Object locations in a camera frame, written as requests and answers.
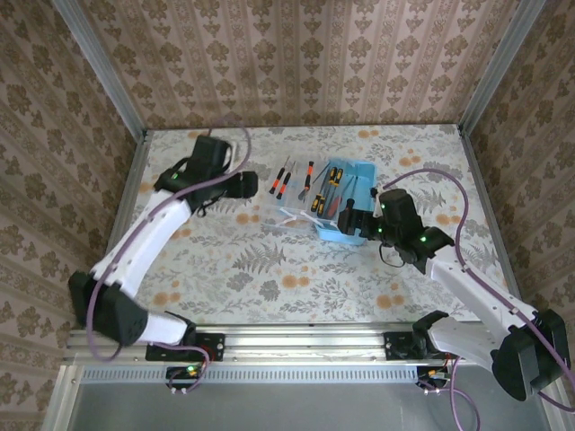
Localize blue plastic tool box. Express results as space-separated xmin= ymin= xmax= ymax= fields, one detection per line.
xmin=261 ymin=154 xmax=378 ymax=249

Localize right black control board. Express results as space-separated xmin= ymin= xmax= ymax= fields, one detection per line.
xmin=415 ymin=365 xmax=452 ymax=391

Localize black control board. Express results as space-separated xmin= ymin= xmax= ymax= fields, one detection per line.
xmin=415 ymin=365 xmax=452 ymax=391
xmin=164 ymin=365 xmax=204 ymax=391

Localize grey metal panel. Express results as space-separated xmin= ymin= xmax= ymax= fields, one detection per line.
xmin=66 ymin=364 xmax=556 ymax=431

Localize left black control board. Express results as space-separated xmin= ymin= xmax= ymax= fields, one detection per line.
xmin=164 ymin=365 xmax=204 ymax=391

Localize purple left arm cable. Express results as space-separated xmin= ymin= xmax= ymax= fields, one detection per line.
xmin=85 ymin=115 xmax=252 ymax=396

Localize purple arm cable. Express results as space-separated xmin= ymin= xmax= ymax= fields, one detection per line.
xmin=85 ymin=115 xmax=252 ymax=396
xmin=380 ymin=168 xmax=575 ymax=431

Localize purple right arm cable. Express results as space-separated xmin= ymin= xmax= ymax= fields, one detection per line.
xmin=380 ymin=168 xmax=575 ymax=431

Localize aluminium table side rail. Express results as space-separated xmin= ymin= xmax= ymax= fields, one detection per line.
xmin=456 ymin=125 xmax=532 ymax=328
xmin=84 ymin=129 xmax=152 ymax=331

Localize aluminium mounting rail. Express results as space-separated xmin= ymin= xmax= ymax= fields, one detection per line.
xmin=61 ymin=326 xmax=553 ymax=365

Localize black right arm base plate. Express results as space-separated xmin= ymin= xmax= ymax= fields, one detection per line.
xmin=383 ymin=330 xmax=467 ymax=361

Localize aluminium frame post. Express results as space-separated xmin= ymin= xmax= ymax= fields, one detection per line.
xmin=48 ymin=0 xmax=150 ymax=138
xmin=456 ymin=0 xmax=538 ymax=135

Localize slotted grey cable duct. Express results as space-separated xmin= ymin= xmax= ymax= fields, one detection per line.
xmin=79 ymin=365 xmax=421 ymax=385

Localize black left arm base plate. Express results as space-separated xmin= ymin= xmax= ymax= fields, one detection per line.
xmin=145 ymin=332 xmax=226 ymax=362

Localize aluminium lower frame bar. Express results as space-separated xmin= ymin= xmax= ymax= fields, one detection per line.
xmin=529 ymin=362 xmax=575 ymax=431
xmin=40 ymin=364 xmax=84 ymax=431

